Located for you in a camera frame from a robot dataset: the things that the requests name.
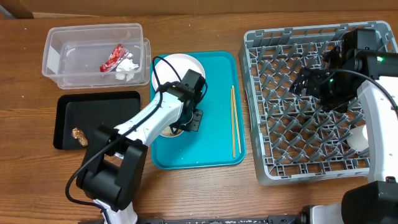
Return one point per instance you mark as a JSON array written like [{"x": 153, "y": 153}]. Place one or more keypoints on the white cup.
[{"x": 359, "y": 138}]

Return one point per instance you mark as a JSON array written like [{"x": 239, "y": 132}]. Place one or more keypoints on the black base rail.
[{"x": 273, "y": 219}]

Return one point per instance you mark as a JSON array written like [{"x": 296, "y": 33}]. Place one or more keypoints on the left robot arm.
[{"x": 112, "y": 168}]

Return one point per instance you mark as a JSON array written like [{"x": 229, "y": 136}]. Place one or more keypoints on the small white rice bowl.
[{"x": 168, "y": 132}]

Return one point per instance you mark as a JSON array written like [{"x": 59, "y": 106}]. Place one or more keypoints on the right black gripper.
[{"x": 313, "y": 76}]

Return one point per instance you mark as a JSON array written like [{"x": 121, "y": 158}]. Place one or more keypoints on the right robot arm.
[{"x": 371, "y": 77}]

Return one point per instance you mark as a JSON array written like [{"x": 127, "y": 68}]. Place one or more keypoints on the black plastic tray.
[{"x": 90, "y": 110}]

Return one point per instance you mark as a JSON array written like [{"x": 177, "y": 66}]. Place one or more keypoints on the white napkin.
[{"x": 125, "y": 67}]

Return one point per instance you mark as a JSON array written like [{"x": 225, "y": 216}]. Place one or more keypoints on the red snack wrapper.
[{"x": 114, "y": 59}]

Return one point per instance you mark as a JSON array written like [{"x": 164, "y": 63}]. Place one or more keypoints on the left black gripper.
[{"x": 194, "y": 124}]

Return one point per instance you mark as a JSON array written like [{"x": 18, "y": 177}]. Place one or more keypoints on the grey dishwasher rack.
[{"x": 293, "y": 139}]

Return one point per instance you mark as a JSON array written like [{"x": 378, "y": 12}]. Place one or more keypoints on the large white plate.
[{"x": 181, "y": 64}]

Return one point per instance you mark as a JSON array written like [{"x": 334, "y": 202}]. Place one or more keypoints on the golden food scrap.
[{"x": 80, "y": 136}]

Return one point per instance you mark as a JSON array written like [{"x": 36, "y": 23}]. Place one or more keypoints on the right wooden chopstick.
[{"x": 236, "y": 117}]

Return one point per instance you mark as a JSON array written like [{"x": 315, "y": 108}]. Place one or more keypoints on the teal serving tray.
[{"x": 211, "y": 145}]

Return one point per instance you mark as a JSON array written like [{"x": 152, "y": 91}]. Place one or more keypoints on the clear plastic bin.
[{"x": 73, "y": 55}]

